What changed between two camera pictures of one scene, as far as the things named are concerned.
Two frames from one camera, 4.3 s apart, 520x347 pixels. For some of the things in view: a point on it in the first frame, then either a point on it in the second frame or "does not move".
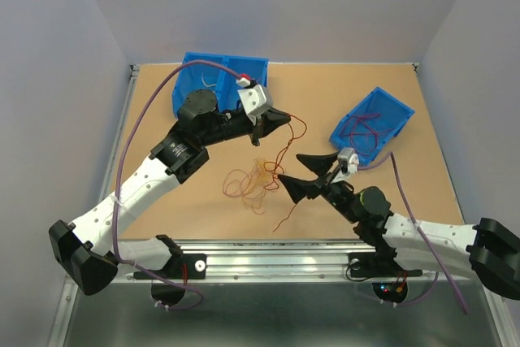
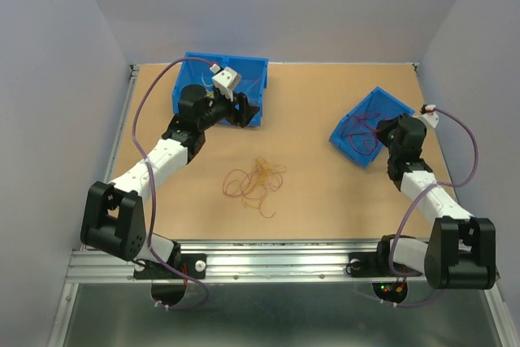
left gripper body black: x=231 y=127 → x=222 y=108
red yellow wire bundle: x=251 y=184 does not move
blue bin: x=199 y=77 does not move
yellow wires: x=214 y=84 does not move
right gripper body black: x=339 y=197 → x=386 y=132
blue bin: x=371 y=125 does not move
